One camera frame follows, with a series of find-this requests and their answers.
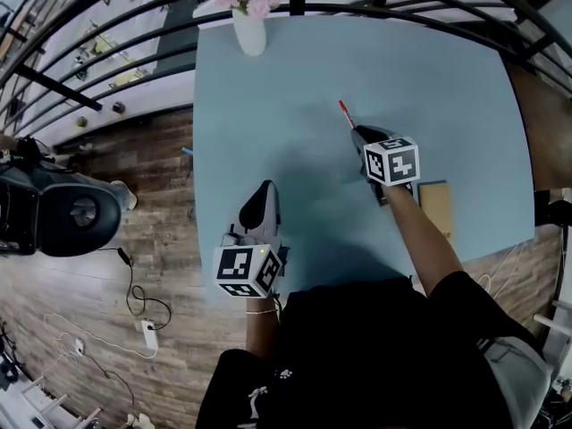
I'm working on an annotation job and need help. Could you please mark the thin white floor cable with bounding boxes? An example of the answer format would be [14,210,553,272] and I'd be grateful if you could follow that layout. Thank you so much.
[44,313,157,360]

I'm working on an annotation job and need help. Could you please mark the person's black shirt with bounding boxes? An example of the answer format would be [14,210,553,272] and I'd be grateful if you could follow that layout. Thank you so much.
[195,270,546,429]

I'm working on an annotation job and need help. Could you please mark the white charger cable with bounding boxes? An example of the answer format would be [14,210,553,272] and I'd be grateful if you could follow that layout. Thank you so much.
[475,239,537,299]

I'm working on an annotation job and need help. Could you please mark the light blue table top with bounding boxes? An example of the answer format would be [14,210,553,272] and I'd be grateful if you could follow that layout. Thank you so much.
[191,13,536,303]

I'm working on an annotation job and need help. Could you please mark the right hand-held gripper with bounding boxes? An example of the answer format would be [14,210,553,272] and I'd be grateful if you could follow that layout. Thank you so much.
[349,124,421,207]

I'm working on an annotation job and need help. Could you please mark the person's grey shorts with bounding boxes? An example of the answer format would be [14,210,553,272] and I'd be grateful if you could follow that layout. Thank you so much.
[484,335,553,429]

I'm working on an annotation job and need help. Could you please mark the brown notebook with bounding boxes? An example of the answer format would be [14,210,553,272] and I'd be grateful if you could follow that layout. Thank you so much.
[417,180,455,243]

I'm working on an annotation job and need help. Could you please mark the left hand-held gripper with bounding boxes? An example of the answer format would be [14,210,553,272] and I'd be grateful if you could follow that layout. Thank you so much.
[213,179,290,299]

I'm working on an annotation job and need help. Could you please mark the black floor cable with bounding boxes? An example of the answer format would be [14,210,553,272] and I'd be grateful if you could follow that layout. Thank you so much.
[115,246,173,332]

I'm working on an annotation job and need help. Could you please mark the white vase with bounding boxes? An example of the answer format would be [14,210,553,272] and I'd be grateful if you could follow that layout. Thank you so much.
[231,9,268,57]

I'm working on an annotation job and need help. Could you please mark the person's right forearm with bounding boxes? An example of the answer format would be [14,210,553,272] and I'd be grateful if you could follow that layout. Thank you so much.
[383,184,466,303]

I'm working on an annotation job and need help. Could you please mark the white metal frame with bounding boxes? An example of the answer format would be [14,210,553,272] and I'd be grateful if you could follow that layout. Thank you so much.
[534,299,572,370]

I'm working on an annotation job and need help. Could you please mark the red pen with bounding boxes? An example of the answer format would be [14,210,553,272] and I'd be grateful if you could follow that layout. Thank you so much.
[338,99,358,130]

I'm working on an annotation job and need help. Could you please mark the white wooden rack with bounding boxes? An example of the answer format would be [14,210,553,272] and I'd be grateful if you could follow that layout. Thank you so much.
[0,373,104,429]

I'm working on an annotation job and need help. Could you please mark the white power strip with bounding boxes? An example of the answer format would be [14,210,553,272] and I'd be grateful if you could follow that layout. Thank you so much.
[140,319,159,350]

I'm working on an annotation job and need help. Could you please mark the person's left forearm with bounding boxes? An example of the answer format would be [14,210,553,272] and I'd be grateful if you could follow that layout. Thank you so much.
[244,297,281,361]

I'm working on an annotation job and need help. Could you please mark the black padded chair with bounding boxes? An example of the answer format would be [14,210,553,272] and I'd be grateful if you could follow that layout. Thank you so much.
[0,163,122,258]

